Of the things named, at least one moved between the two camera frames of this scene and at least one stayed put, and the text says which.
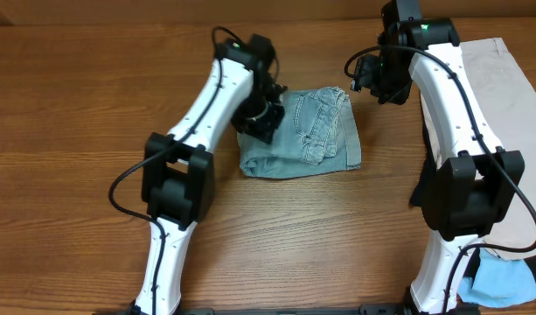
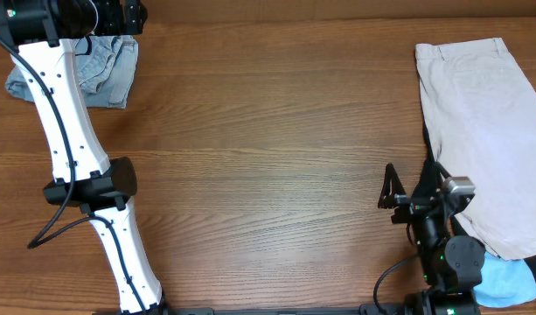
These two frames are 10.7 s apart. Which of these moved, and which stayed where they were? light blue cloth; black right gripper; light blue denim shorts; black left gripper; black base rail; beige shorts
Moved: light blue denim shorts; black left gripper; black right gripper
Stayed: light blue cloth; black base rail; beige shorts
